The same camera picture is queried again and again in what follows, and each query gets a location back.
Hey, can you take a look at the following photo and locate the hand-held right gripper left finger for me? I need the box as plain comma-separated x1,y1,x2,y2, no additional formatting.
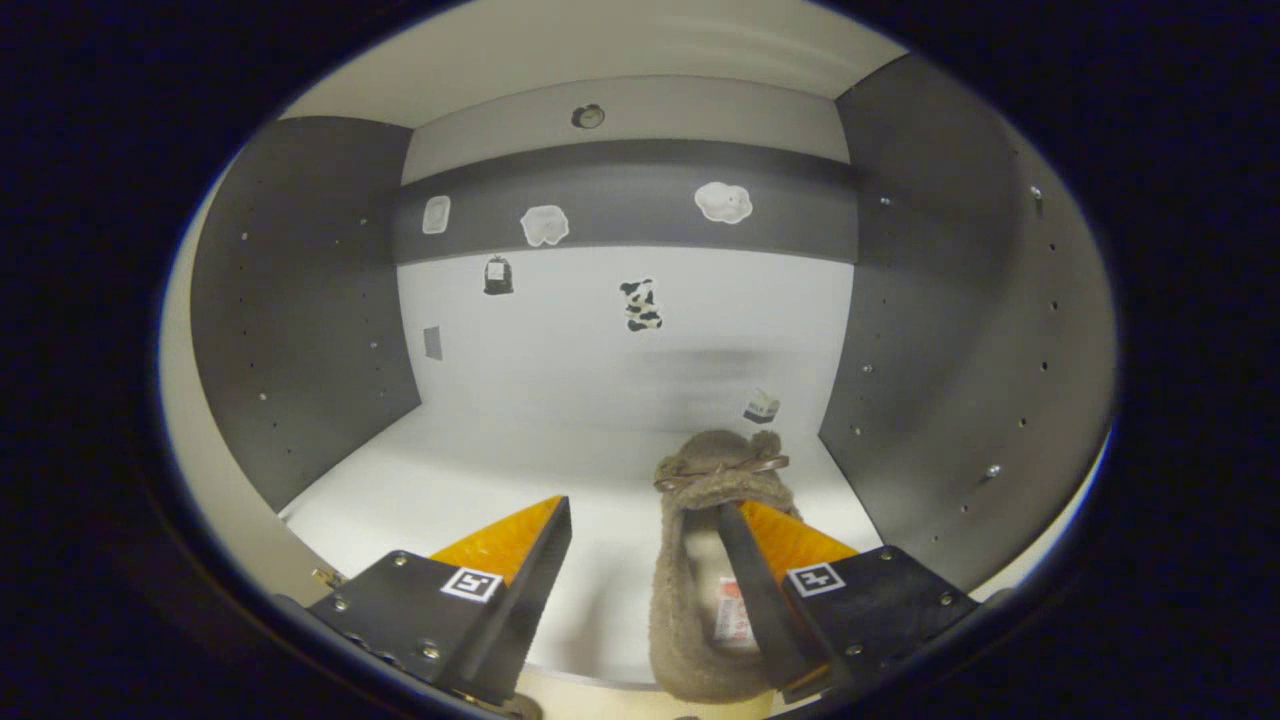
275,495,573,706

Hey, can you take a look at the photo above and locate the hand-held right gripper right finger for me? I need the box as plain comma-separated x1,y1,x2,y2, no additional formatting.
716,500,981,705

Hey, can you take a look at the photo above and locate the brown fluffy shoe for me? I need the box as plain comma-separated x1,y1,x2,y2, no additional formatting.
648,430,806,704

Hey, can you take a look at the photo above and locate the white shoe cabinet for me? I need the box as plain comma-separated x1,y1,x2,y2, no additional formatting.
160,0,1119,716

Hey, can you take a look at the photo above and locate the white cabinet door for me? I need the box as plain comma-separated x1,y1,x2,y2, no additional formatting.
160,190,336,606

